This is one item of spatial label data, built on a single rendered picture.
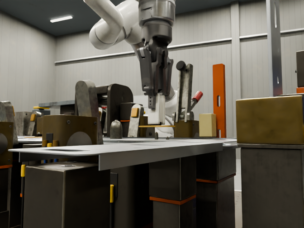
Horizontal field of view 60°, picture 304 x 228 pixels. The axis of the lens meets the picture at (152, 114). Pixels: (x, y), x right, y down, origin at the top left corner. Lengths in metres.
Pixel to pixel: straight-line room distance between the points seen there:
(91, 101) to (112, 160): 0.33
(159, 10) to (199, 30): 11.74
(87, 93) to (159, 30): 0.23
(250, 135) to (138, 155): 0.19
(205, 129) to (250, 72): 10.87
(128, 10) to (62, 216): 1.09
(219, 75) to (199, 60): 11.23
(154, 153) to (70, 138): 0.25
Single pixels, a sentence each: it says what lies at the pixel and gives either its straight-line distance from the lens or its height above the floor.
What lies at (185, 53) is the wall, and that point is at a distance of 12.21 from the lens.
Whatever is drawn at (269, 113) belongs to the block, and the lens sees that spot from 0.36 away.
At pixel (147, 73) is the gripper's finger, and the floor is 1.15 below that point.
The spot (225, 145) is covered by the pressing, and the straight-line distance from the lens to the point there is 0.45.
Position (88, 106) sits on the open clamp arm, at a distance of 0.52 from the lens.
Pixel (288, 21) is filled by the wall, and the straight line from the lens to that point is 12.13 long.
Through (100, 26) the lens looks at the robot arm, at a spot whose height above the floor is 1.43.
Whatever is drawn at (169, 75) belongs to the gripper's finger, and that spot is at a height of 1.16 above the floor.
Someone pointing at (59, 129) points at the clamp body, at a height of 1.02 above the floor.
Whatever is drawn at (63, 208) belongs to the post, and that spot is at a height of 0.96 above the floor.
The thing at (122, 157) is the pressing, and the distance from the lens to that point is 0.21.
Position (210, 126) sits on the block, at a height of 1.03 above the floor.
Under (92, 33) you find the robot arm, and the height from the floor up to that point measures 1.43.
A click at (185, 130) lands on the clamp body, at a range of 0.73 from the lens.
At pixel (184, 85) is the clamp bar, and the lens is 0.77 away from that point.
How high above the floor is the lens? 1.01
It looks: 4 degrees up
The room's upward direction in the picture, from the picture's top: straight up
